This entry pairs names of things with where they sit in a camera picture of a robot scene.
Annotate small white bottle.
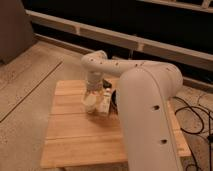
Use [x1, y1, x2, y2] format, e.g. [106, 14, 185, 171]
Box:
[99, 88, 112, 116]

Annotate black rectangular block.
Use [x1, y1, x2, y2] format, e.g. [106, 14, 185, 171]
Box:
[103, 79, 112, 88]

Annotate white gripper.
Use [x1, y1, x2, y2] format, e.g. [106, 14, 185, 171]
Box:
[86, 72, 103, 92]

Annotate cream ceramic cup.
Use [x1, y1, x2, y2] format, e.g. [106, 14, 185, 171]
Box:
[82, 91, 101, 114]

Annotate black cables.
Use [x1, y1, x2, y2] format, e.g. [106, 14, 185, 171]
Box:
[171, 96, 213, 171]

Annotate white shelf rail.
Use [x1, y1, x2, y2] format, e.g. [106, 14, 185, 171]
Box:
[26, 10, 213, 72]

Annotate dark ceramic bowl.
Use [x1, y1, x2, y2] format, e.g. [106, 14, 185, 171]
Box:
[111, 90, 117, 112]

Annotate grey cabinet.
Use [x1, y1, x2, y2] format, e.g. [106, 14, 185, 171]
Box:
[0, 0, 36, 64]

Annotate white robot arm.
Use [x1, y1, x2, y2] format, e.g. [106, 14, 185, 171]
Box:
[81, 50, 183, 171]

